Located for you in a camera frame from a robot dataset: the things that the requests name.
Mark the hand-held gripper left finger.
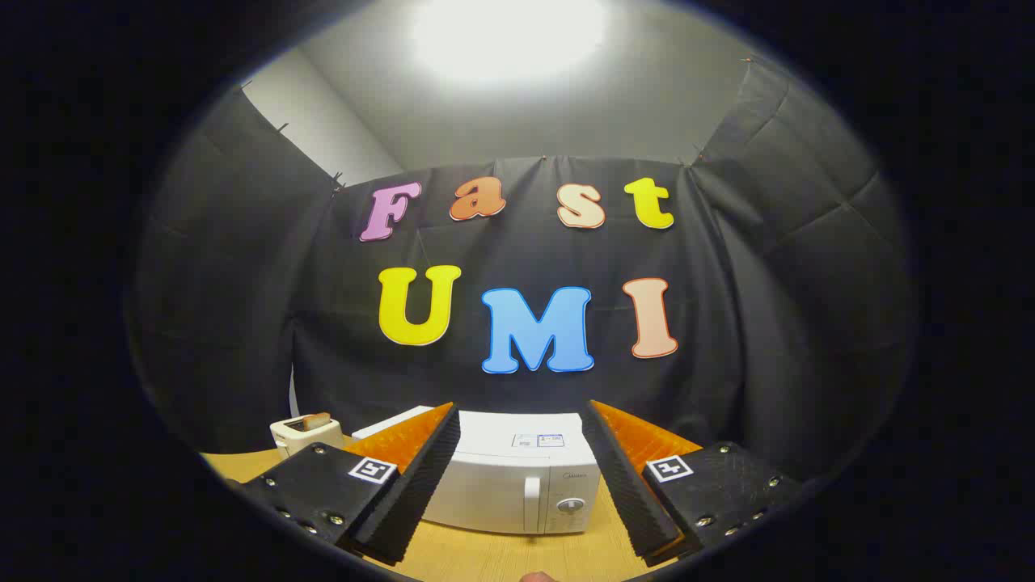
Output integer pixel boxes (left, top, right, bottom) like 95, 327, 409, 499
234, 402, 462, 567

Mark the cream toaster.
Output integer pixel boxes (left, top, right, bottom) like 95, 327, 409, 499
269, 412, 344, 460

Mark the white microwave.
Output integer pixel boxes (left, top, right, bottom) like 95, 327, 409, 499
352, 406, 603, 536

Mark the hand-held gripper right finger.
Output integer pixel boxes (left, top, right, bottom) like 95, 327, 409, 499
581, 399, 805, 567

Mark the black backdrop cloth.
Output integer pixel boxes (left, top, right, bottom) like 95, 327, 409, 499
129, 61, 919, 486

